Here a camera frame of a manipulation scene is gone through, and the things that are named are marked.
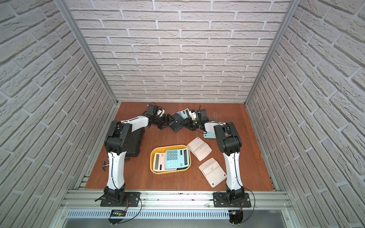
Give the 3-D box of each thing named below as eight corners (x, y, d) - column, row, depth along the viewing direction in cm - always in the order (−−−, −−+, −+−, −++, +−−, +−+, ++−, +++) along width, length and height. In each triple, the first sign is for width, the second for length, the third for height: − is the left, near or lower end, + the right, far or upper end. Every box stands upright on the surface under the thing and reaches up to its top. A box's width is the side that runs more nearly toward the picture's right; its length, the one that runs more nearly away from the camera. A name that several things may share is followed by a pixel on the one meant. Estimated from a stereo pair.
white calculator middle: (200, 161, 89) (200, 159, 87) (186, 146, 95) (186, 145, 93) (211, 150, 93) (212, 149, 92) (198, 137, 100) (198, 135, 98)
